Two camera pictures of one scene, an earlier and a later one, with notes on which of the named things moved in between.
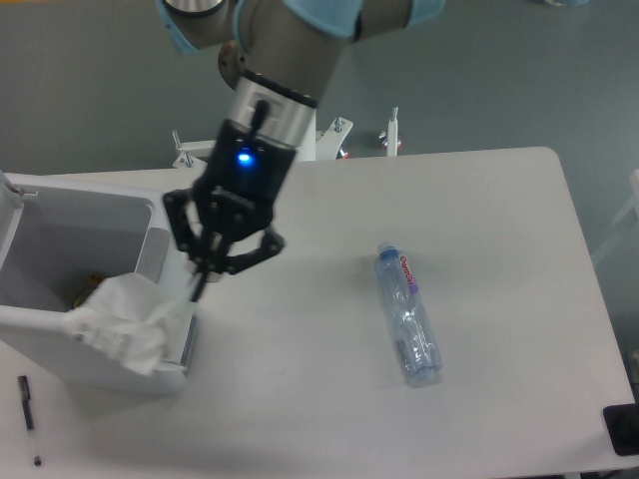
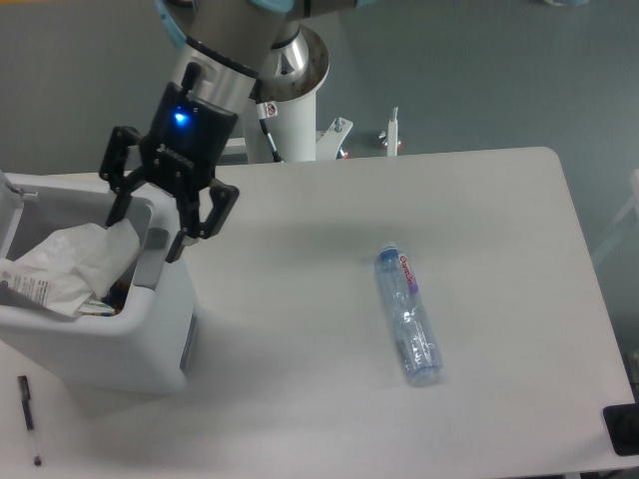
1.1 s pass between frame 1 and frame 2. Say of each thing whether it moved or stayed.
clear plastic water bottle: stayed
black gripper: moved
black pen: stayed
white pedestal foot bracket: stayed
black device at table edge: stayed
